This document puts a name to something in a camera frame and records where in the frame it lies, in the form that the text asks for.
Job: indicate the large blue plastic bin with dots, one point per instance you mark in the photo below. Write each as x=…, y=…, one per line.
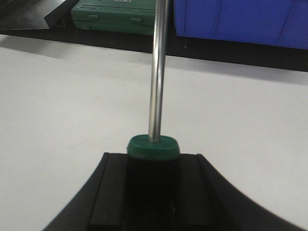
x=282, y=23

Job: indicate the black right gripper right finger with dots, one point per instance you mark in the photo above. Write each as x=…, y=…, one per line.
x=206, y=201

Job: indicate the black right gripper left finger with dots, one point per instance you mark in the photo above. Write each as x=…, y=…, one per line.
x=100, y=203

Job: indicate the green SATA tool case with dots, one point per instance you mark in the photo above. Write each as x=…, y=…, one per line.
x=124, y=16

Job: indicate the black angled conveyor guide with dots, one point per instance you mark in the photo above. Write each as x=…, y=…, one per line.
x=33, y=14

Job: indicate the green black screwdriver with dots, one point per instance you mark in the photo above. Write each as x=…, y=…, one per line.
x=153, y=158

